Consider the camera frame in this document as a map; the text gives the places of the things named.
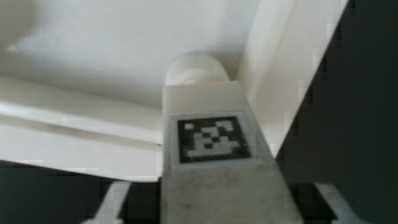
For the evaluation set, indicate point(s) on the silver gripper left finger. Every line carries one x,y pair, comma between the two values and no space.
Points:
128,205

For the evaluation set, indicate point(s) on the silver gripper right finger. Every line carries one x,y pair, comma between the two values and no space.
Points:
322,204

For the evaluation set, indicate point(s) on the white leg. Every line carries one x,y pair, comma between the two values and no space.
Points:
222,184

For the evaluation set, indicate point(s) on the white square tabletop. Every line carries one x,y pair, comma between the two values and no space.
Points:
86,53

